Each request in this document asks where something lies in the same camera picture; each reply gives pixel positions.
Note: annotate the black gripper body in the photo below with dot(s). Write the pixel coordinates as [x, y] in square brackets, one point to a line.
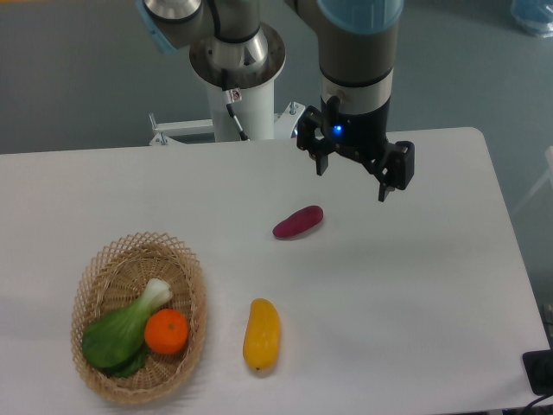
[365, 133]

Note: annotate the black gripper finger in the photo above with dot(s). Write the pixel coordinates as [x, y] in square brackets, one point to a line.
[318, 149]
[393, 164]

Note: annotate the orange fruit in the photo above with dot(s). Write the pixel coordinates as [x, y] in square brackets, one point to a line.
[166, 332]

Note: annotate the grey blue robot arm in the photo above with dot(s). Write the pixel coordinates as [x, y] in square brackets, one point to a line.
[357, 42]

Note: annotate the woven wicker basket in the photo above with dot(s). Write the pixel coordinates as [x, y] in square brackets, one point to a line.
[114, 278]

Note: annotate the purple sweet potato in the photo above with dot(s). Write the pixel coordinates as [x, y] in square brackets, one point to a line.
[299, 222]

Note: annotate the blue plastic bag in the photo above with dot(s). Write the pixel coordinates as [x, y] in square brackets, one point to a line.
[533, 16]

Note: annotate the yellow mango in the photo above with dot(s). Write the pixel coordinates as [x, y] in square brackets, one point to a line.
[261, 344]

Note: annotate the black device at table edge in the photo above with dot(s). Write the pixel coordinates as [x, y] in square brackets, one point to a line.
[538, 368]

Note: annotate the green bok choy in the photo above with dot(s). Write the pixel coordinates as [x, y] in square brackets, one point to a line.
[114, 344]

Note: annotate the white frame at right edge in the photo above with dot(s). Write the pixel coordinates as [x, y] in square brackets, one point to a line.
[539, 184]

